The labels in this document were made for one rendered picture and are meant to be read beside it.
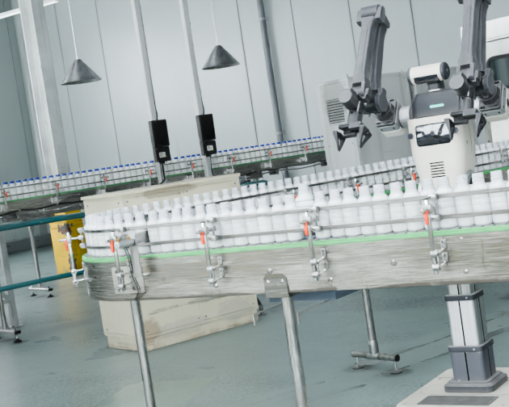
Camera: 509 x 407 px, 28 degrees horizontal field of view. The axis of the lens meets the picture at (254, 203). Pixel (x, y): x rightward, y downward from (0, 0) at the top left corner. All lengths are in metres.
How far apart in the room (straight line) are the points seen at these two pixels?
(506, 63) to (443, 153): 3.37
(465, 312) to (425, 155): 0.65
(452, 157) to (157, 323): 3.96
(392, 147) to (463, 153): 5.77
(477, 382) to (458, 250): 1.00
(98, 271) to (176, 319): 3.46
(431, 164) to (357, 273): 0.77
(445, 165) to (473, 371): 0.83
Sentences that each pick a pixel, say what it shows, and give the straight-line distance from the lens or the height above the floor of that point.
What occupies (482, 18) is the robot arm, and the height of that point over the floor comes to 1.71.
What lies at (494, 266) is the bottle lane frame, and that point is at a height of 0.87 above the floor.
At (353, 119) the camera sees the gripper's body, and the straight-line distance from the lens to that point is 3.95.
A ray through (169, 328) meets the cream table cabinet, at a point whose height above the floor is 0.13.
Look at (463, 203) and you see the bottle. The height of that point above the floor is 1.08.
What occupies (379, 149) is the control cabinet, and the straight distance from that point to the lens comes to 9.68.
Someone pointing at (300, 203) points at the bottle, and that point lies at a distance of 3.57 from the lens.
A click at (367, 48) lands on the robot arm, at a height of 1.68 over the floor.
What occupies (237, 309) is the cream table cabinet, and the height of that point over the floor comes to 0.13.
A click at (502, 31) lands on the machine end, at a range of 7.35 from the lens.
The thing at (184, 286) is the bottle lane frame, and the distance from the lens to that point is 3.91.
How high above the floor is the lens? 1.34
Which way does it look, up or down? 3 degrees down
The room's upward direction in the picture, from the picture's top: 9 degrees counter-clockwise
